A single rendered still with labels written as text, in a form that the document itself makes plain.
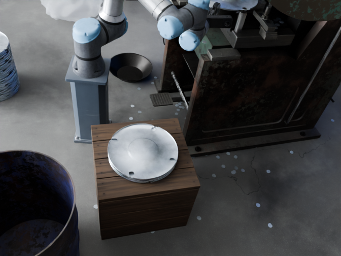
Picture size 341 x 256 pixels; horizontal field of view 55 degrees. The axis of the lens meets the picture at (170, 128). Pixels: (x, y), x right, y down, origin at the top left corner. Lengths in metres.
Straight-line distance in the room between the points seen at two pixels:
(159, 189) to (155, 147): 0.18
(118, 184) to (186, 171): 0.28
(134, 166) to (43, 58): 1.36
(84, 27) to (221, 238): 1.13
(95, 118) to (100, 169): 0.45
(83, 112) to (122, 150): 0.43
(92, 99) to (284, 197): 1.12
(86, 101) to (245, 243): 1.02
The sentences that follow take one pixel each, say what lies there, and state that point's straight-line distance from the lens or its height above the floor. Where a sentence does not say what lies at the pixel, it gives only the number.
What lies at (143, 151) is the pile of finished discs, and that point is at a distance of 1.36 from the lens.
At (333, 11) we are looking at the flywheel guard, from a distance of 1.34.
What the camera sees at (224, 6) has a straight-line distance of 1.56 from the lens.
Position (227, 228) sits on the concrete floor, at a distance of 1.68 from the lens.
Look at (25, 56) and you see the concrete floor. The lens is 2.52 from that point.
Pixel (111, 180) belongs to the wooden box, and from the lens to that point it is 1.32.
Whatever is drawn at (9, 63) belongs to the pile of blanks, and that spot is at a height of 0.21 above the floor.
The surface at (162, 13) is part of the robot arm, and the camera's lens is 1.13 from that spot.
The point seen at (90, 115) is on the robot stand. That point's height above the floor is 0.22.
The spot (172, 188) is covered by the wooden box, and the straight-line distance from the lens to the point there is 1.31.
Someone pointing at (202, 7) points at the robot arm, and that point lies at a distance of 1.20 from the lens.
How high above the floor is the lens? 1.45
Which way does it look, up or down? 47 degrees down
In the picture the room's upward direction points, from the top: 11 degrees clockwise
